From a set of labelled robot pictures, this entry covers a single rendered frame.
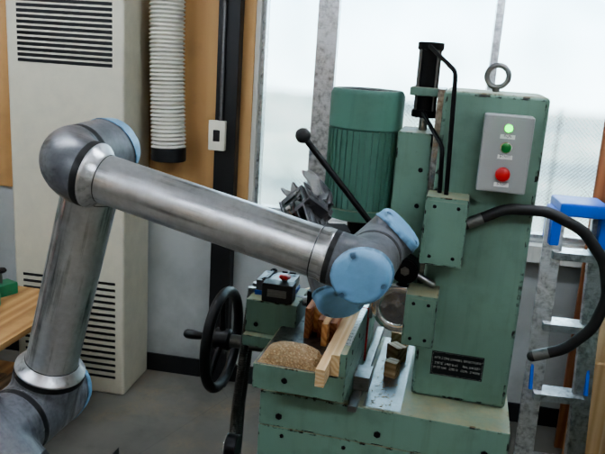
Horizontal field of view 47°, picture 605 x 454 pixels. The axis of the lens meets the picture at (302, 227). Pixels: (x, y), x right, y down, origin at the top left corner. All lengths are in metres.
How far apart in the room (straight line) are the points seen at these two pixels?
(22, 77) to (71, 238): 1.83
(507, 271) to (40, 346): 1.02
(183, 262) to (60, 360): 1.84
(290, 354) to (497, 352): 0.48
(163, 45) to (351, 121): 1.55
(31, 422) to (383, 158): 0.95
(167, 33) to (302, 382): 1.84
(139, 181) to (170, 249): 2.19
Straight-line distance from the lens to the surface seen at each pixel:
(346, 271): 1.05
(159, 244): 3.35
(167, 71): 3.02
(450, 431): 1.64
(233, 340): 1.88
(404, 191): 1.61
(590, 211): 2.42
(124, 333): 3.24
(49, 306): 1.50
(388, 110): 1.60
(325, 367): 1.48
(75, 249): 1.42
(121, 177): 1.18
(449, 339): 1.66
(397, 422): 1.64
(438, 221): 1.50
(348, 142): 1.61
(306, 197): 1.36
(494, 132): 1.49
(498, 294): 1.62
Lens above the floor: 1.58
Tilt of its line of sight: 14 degrees down
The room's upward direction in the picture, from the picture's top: 4 degrees clockwise
